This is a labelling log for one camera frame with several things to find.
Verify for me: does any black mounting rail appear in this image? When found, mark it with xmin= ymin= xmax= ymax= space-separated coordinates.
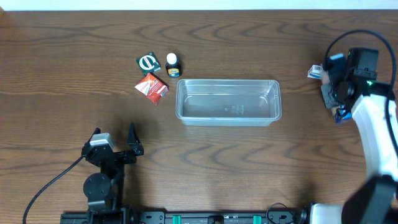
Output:
xmin=60 ymin=208 xmax=309 ymax=224

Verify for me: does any blue fever patch box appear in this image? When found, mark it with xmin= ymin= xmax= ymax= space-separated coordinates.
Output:
xmin=331 ymin=105 xmax=352 ymax=125

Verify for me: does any small dark medicine bottle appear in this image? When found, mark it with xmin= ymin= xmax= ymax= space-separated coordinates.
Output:
xmin=165 ymin=53 xmax=181 ymax=78

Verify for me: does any green square packet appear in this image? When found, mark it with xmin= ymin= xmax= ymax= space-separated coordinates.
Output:
xmin=136 ymin=52 xmax=161 ymax=77

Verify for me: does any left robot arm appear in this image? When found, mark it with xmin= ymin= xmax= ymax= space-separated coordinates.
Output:
xmin=81 ymin=123 xmax=144 ymax=213

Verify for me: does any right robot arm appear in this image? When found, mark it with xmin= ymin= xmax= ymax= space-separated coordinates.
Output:
xmin=307 ymin=48 xmax=397 ymax=223

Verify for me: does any white medicine box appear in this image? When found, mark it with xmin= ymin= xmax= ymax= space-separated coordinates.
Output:
xmin=307 ymin=65 xmax=323 ymax=80

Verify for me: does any red square packet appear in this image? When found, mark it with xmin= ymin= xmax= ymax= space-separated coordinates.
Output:
xmin=134 ymin=73 xmax=169 ymax=105

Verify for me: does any clear plastic container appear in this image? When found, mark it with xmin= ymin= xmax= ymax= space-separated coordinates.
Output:
xmin=175 ymin=79 xmax=282 ymax=126

